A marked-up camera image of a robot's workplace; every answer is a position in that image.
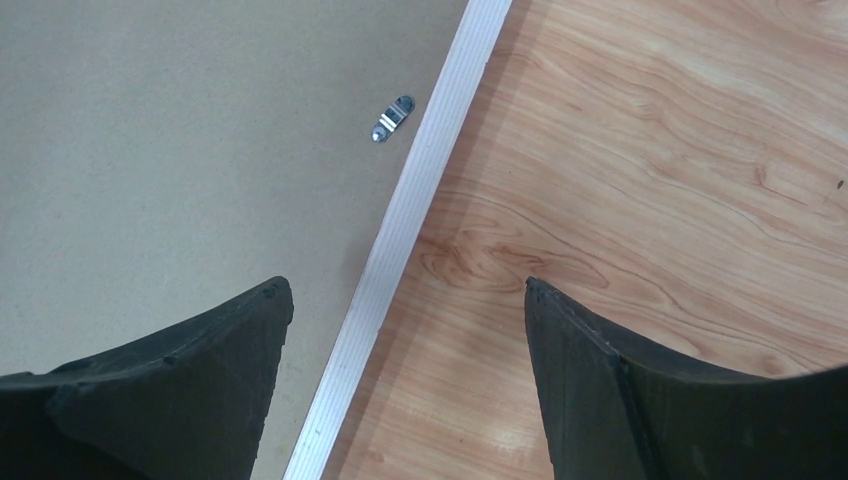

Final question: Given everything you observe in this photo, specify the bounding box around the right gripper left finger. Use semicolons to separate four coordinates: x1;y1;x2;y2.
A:
1;276;294;479

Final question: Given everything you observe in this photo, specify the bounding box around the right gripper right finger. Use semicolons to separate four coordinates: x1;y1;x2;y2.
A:
524;277;847;479

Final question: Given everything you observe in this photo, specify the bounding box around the grey backing board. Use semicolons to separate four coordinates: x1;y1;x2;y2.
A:
1;1;466;479

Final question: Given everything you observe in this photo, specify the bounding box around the wooden picture frame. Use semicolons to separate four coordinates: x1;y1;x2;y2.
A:
283;1;511;479

